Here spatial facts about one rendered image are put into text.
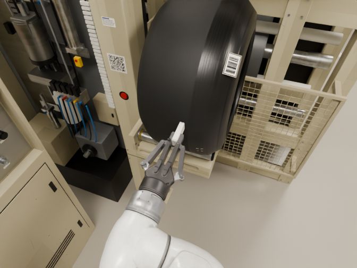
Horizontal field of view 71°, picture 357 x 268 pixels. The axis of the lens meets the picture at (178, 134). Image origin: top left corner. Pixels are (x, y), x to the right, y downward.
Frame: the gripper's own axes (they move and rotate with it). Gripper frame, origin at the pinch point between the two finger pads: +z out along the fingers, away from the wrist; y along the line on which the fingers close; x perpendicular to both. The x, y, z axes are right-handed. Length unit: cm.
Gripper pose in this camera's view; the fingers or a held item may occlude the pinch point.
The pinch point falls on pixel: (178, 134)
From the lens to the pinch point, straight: 75.2
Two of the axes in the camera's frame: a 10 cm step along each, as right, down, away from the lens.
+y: -9.4, -2.6, 2.4
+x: 0.5, 5.5, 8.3
